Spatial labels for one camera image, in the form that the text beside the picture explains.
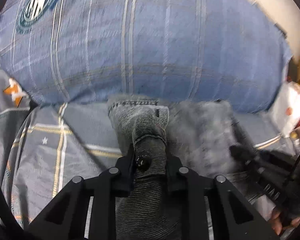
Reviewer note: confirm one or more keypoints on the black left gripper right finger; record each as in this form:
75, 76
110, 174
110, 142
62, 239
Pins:
213, 202

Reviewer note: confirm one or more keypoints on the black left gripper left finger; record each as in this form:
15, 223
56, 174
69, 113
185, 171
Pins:
85, 208

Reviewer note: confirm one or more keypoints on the grey star-pattern bedsheet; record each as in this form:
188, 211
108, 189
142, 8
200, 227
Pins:
43, 147

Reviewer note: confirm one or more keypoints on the white paper shopping bag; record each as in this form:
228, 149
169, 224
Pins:
285, 111

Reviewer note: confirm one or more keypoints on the person's right hand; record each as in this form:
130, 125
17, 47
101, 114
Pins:
276, 220

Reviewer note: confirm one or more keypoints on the blue plaid pillow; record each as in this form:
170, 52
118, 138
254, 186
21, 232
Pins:
85, 50

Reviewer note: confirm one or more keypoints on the grey denim pants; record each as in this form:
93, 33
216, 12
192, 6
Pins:
165, 149

